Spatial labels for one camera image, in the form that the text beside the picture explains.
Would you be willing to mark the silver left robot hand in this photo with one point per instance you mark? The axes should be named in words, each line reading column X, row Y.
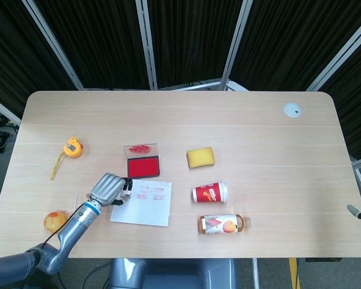
column 106, row 189

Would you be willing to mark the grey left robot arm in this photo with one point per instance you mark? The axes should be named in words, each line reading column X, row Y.
column 75, row 225

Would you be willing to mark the clear glass tube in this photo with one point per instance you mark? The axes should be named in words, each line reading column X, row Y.
column 74, row 204

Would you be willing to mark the red ink pad case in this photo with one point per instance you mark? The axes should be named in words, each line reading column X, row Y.
column 143, row 168

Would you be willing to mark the white lined notepad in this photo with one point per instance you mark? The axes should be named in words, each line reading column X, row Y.
column 147, row 207

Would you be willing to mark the yellow tape measure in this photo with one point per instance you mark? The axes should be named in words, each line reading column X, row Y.
column 72, row 147

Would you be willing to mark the yellow table leg strip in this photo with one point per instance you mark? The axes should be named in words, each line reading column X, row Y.
column 293, row 274

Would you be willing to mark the yellow sponge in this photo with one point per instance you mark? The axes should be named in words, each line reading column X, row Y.
column 200, row 157

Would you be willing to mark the red paper cup white lid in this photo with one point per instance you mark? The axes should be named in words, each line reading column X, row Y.
column 207, row 193

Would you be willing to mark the grey-blue robot torso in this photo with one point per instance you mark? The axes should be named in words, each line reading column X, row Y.
column 171, row 274

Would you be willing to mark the black pleated curtain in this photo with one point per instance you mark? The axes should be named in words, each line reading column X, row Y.
column 192, row 39
column 9, row 54
column 99, row 42
column 356, row 105
column 294, row 39

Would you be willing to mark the orange juice bottle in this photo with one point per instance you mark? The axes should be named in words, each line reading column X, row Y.
column 222, row 224

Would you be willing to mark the grey partition foot bar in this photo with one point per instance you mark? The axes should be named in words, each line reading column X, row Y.
column 195, row 85

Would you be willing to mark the grey aluminium partition post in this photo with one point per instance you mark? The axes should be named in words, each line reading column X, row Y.
column 55, row 45
column 340, row 57
column 236, row 42
column 147, row 45

